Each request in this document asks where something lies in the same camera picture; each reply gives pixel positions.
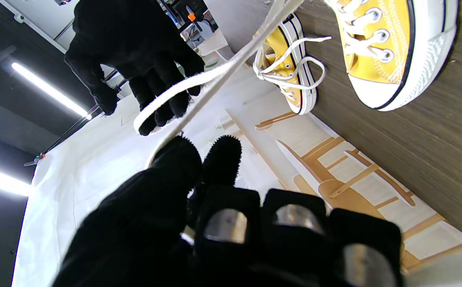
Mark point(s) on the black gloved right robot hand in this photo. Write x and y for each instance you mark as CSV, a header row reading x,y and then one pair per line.
x,y
127,36

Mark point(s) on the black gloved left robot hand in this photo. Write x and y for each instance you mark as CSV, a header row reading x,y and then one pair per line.
x,y
143,223

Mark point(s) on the printed room scene backdrop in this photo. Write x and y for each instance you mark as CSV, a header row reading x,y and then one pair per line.
x,y
95,167

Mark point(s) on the orange black spring clamp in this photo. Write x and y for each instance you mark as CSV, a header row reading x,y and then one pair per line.
x,y
35,159

